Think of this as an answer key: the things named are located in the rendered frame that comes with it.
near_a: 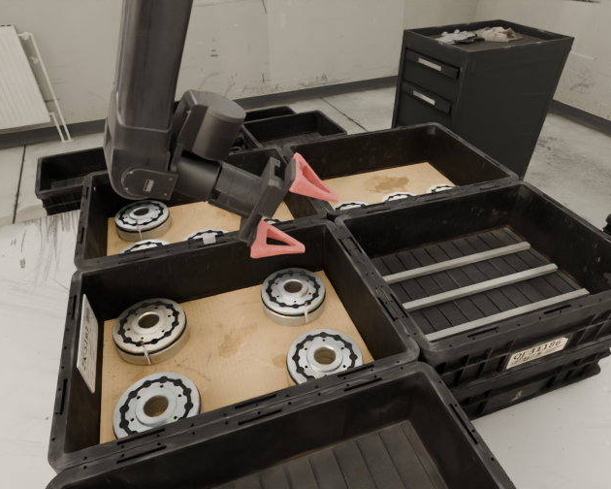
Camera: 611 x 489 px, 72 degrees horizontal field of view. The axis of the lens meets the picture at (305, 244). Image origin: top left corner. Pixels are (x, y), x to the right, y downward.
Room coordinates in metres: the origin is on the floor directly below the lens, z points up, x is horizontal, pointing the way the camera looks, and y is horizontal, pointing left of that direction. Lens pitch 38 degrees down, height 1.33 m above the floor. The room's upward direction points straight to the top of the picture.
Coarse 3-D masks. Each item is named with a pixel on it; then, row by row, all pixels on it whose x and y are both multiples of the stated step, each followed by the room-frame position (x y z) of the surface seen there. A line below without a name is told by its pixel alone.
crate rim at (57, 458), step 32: (320, 224) 0.56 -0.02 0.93; (160, 256) 0.48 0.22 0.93; (352, 256) 0.48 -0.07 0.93; (64, 352) 0.31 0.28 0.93; (416, 352) 0.31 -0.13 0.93; (64, 384) 0.27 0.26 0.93; (320, 384) 0.27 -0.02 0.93; (64, 416) 0.23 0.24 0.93; (192, 416) 0.23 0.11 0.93; (224, 416) 0.23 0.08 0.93; (64, 448) 0.20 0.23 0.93; (96, 448) 0.20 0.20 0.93; (128, 448) 0.20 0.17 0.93
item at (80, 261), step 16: (288, 160) 0.79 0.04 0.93; (96, 176) 0.73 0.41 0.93; (80, 208) 0.61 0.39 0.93; (320, 208) 0.61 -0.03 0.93; (80, 224) 0.56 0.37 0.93; (272, 224) 0.56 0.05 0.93; (288, 224) 0.56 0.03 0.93; (80, 240) 0.52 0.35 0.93; (192, 240) 0.52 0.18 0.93; (80, 256) 0.48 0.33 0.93; (112, 256) 0.48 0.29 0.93; (128, 256) 0.48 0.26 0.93
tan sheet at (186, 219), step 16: (176, 208) 0.77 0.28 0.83; (192, 208) 0.77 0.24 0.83; (208, 208) 0.77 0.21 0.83; (112, 224) 0.70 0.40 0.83; (176, 224) 0.70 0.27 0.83; (192, 224) 0.70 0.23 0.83; (208, 224) 0.70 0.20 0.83; (224, 224) 0.70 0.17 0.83; (112, 240) 0.65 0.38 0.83; (160, 240) 0.65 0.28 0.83; (176, 240) 0.65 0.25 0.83
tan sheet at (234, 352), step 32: (256, 288) 0.52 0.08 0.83; (192, 320) 0.45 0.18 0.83; (224, 320) 0.45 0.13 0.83; (256, 320) 0.45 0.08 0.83; (320, 320) 0.45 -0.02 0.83; (192, 352) 0.38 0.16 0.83; (224, 352) 0.38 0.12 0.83; (256, 352) 0.38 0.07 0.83; (128, 384) 0.33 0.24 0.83; (224, 384) 0.33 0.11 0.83; (256, 384) 0.33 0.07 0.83; (288, 384) 0.33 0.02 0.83
